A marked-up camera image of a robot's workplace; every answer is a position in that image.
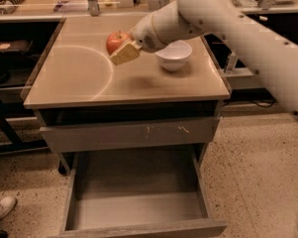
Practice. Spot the black office chair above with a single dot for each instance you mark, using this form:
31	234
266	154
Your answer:
15	55

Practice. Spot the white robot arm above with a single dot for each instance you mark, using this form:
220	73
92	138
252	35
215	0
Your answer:
270	56

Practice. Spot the grey drawer cabinet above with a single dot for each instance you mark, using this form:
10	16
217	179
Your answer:
75	83

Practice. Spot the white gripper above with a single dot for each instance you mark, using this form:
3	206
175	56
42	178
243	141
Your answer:
144	34

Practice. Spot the grey top drawer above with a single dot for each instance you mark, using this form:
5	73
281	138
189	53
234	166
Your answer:
126	135

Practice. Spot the white ceramic bowl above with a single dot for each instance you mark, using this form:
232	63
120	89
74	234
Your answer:
174	56

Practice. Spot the open grey middle drawer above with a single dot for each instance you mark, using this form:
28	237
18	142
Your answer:
143	193

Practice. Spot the white handheld tool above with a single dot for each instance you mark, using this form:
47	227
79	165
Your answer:
231	62

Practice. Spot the white shoe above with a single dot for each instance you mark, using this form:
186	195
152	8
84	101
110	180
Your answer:
7	204

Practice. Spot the red apple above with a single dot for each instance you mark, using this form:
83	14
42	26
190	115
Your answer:
116	40

